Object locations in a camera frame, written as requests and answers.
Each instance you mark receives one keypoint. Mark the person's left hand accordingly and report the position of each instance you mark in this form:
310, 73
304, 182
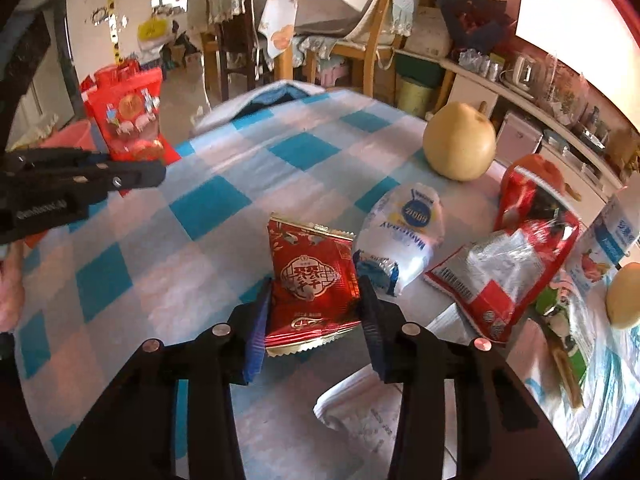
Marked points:
10, 290

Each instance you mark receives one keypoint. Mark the white orange print table cover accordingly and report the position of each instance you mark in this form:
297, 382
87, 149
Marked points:
277, 25

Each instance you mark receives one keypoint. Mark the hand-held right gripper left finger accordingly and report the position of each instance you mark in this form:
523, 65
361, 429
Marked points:
256, 332

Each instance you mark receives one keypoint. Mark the white sack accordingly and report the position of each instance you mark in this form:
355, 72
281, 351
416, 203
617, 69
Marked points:
432, 32

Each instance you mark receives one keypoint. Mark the light wooden chair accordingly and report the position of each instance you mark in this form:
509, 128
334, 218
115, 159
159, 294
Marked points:
372, 35

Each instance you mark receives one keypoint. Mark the white electric kettle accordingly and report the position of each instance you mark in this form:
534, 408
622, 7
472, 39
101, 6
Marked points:
522, 71

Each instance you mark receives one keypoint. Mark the yellow giraffe wall sticker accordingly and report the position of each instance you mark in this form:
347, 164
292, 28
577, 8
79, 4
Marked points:
111, 5

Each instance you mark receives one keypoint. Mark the white blue carton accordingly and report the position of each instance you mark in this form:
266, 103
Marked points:
610, 230

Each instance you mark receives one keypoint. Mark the white sideboard cabinet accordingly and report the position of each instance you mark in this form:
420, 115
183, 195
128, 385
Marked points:
500, 95

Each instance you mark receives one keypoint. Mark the green printed packet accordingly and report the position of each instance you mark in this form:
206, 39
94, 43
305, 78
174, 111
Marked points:
562, 330

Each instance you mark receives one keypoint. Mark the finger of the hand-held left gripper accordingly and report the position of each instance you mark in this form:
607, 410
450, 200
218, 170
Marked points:
50, 157
135, 175

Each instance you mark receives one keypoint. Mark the pink plastic bin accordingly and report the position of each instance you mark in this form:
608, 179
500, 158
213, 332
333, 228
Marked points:
70, 137

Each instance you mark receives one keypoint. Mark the red white crumpled packet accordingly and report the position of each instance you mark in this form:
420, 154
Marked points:
500, 275

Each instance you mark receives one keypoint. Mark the white blue milk pouch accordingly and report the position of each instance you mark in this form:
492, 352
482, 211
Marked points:
400, 240

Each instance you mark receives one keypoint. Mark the pink stool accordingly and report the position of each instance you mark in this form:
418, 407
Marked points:
334, 74

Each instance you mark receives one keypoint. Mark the white paper sheet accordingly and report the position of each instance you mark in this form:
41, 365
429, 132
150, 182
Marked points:
360, 405

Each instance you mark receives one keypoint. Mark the yellow bag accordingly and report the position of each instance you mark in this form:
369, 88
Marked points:
151, 29

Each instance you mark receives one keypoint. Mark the yellow green bin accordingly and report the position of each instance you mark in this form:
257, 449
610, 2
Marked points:
414, 97

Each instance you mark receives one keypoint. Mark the red picture print snack bag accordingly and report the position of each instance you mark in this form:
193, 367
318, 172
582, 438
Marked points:
127, 115

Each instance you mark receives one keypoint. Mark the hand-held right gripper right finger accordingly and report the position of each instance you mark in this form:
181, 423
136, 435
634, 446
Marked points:
372, 332

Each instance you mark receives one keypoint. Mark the dark wooden chair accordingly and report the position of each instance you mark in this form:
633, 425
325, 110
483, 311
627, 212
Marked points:
235, 50

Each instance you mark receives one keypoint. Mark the yellow pear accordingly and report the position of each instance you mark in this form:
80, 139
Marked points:
460, 142
625, 300

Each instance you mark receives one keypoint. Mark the dark blue flower bouquet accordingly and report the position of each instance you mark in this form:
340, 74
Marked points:
475, 17

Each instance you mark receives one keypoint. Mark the red plastic wrapper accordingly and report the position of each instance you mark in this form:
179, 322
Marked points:
530, 195

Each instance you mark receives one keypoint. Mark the red foil snack packet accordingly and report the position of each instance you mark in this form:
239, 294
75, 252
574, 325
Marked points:
310, 280

